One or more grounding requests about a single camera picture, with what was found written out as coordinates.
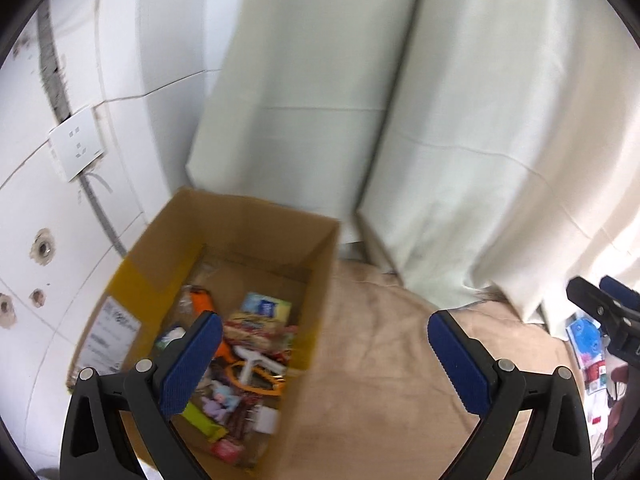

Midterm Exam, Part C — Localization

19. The person's right hand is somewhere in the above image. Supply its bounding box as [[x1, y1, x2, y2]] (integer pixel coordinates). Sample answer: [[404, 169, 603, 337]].
[[604, 365, 639, 453]]

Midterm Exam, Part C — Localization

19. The white plastic clip tool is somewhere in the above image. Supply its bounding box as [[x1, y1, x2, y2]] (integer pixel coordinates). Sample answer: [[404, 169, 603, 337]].
[[232, 346, 286, 386]]

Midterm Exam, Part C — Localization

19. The white shipping label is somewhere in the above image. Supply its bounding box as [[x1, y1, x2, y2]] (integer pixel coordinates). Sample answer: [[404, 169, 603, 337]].
[[77, 297, 141, 375]]

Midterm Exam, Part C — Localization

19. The green yellow snack packet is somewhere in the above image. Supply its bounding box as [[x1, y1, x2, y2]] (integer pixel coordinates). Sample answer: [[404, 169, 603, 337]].
[[181, 402, 228, 442]]

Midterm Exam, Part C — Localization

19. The red small packet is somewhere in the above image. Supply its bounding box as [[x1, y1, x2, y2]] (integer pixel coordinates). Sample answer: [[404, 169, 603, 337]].
[[210, 438, 244, 465]]

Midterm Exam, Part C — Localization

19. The orange beaded strap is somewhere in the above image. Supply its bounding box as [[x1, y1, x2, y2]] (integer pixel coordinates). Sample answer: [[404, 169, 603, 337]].
[[223, 358, 289, 399]]

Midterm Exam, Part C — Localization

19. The orange snack bar wrapper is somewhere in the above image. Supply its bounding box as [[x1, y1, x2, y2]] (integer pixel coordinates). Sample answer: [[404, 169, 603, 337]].
[[189, 285, 236, 364]]

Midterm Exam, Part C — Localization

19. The purple bunny keychain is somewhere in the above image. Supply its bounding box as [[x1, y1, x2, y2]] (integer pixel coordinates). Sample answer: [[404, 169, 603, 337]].
[[201, 380, 241, 424]]

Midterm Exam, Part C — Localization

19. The white curtain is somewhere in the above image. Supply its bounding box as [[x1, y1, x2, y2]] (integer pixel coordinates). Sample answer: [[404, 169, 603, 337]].
[[186, 0, 639, 326]]

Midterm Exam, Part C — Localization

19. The white wall socket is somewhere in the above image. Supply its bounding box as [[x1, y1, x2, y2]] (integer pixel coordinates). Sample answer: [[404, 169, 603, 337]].
[[48, 106, 105, 182]]

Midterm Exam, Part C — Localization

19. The cookie snack packet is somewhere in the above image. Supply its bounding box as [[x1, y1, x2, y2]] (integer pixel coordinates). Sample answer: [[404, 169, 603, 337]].
[[224, 312, 298, 354]]

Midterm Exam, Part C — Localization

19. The white small box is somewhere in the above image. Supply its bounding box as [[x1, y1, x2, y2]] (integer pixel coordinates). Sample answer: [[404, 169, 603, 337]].
[[253, 405, 280, 436]]

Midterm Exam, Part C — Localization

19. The blue plastic package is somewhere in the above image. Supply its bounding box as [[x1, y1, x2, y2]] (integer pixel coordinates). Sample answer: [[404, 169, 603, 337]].
[[566, 318, 603, 370]]

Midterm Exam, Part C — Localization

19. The blue green snack packet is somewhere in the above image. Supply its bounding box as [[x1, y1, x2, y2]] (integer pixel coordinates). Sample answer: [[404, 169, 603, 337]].
[[241, 292, 292, 325]]

